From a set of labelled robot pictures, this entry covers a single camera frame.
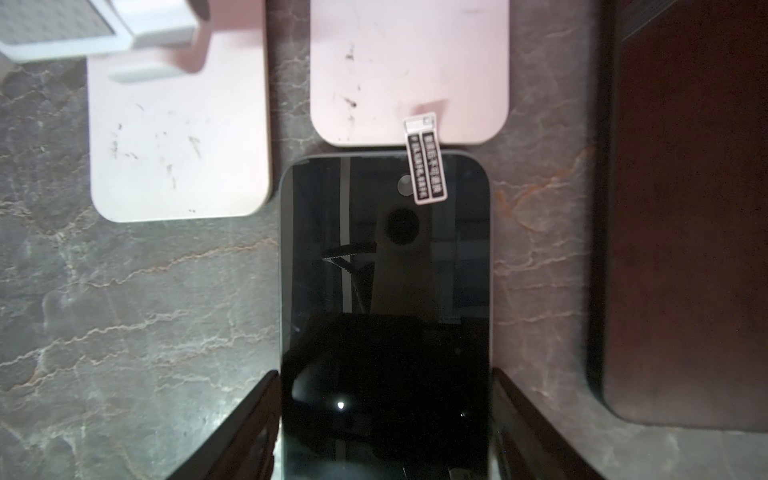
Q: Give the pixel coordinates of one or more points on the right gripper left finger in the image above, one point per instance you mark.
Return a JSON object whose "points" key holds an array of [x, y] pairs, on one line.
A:
{"points": [[242, 447]]}

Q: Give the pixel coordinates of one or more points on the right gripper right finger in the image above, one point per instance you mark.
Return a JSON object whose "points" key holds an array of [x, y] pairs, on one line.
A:
{"points": [[525, 444]]}

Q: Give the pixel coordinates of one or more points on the black phone with middle sticker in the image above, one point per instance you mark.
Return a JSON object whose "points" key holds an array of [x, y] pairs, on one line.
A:
{"points": [[677, 331]]}

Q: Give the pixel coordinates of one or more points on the white phone stand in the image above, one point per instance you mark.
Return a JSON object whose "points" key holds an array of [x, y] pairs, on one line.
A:
{"points": [[178, 100], [374, 64]]}

